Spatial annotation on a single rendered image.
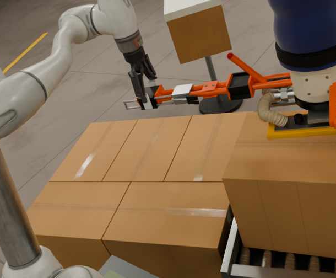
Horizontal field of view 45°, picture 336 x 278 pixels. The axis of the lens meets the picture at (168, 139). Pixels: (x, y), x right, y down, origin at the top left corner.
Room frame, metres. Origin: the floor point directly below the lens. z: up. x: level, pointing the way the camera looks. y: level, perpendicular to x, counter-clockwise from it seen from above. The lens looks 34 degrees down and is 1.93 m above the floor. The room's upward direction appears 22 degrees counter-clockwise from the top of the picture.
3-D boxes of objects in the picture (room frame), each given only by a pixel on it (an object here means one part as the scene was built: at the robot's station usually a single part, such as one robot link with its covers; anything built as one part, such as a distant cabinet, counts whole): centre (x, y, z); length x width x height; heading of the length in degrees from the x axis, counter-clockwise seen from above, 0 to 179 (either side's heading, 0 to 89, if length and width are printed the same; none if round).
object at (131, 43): (1.35, 0.00, 1.45); 0.09 x 0.09 x 0.06
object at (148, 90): (1.37, 0.00, 1.21); 0.08 x 0.07 x 0.05; 60
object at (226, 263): (1.27, -0.19, 0.58); 0.70 x 0.03 x 0.06; 149
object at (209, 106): (3.05, -0.55, 0.31); 0.40 x 0.40 x 0.62
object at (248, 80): (1.18, -0.30, 1.22); 0.10 x 0.08 x 0.06; 150
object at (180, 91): (1.29, -0.11, 1.21); 0.07 x 0.07 x 0.04; 60
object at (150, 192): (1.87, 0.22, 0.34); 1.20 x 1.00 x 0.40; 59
